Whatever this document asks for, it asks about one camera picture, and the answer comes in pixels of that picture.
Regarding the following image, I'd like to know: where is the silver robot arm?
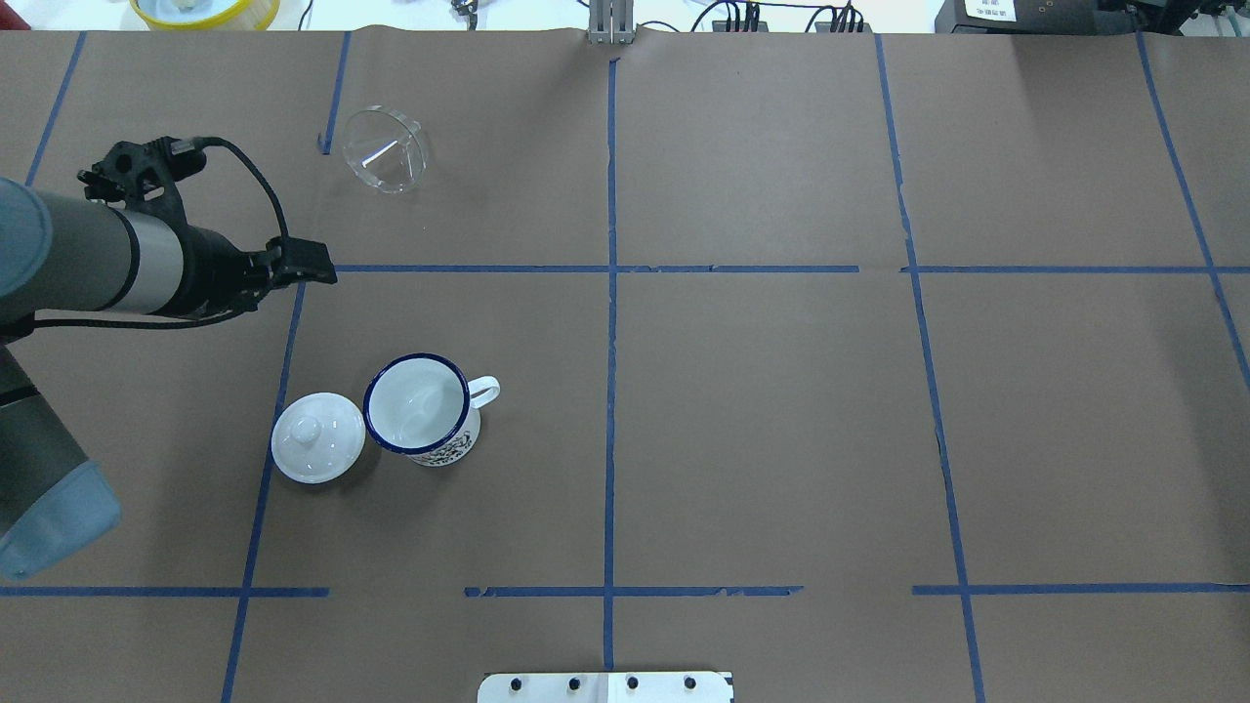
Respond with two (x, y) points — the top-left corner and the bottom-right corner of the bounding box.
(1, 179), (338, 580)

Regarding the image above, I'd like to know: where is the aluminium frame post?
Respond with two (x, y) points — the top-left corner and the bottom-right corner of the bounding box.
(583, 0), (638, 45)

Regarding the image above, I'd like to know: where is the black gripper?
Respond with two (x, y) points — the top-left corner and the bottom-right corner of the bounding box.
(180, 226), (338, 319)

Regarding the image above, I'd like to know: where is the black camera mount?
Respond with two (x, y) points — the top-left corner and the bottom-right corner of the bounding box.
(78, 135), (208, 226)

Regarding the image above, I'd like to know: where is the white camera stand pillar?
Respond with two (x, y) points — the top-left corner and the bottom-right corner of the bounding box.
(478, 670), (735, 702)

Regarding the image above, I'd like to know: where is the yellow tape roll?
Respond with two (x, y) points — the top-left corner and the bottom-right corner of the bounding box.
(129, 1), (283, 31)

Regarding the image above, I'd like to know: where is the white enamel cup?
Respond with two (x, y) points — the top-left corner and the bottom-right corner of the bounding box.
(363, 352), (501, 468)

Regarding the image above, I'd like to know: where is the black computer box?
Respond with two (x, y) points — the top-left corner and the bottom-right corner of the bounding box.
(933, 1), (1138, 36)

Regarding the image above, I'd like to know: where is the clear plastic funnel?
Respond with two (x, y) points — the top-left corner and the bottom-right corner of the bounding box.
(340, 105), (433, 194)

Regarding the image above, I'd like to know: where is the white cup lid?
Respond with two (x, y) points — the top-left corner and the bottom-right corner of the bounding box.
(270, 393), (368, 485)

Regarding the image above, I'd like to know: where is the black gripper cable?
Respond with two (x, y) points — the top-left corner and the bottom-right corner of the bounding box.
(0, 138), (293, 343)

